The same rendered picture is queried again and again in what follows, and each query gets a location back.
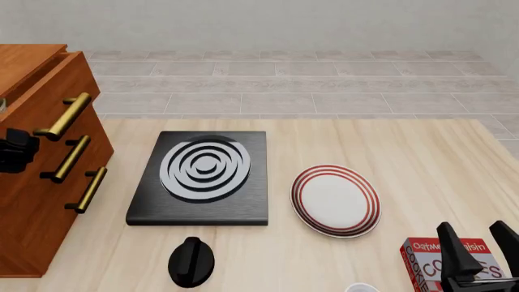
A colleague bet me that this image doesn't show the wooden drawer, pulled out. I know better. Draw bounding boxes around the wooden drawer, pulled out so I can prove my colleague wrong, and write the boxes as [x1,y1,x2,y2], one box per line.
[0,50,101,171]

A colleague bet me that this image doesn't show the brass drawer handle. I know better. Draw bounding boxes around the brass drawer handle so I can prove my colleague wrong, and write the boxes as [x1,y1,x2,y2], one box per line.
[39,134,92,185]
[63,165,109,215]
[32,92,92,142]

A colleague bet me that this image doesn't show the wooden drawer, lowest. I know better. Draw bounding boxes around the wooden drawer, lowest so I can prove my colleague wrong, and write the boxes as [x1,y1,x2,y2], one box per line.
[0,130,115,277]

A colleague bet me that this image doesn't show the flat black stove plate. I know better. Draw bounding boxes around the flat black stove plate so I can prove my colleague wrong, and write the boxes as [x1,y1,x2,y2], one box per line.
[125,130,270,227]

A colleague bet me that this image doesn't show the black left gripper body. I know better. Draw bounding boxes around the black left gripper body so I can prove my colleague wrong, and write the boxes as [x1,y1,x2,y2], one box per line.
[0,127,41,175]

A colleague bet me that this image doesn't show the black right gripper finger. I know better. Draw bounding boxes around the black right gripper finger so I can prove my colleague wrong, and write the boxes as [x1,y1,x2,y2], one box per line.
[435,221,484,282]
[488,219,519,277]

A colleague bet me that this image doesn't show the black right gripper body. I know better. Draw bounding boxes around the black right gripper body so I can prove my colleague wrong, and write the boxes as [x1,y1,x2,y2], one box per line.
[440,273,519,292]

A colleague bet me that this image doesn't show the wooden drawer, middle height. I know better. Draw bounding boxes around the wooden drawer, middle height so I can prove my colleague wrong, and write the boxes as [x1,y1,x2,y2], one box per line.
[0,101,109,232]

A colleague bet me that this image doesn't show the round black stove knob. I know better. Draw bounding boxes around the round black stove knob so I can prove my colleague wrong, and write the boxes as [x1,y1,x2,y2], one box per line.
[167,236,216,289]

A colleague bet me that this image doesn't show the white plate with red rings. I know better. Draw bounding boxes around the white plate with red rings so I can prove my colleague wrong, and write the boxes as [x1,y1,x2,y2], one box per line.
[289,164,383,239]

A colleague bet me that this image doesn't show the printed cookie box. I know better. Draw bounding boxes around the printed cookie box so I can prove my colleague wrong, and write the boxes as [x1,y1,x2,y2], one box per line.
[399,236,508,292]

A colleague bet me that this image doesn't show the wooden cabinet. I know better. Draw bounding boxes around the wooden cabinet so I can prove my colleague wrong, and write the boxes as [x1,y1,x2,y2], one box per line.
[0,44,115,279]

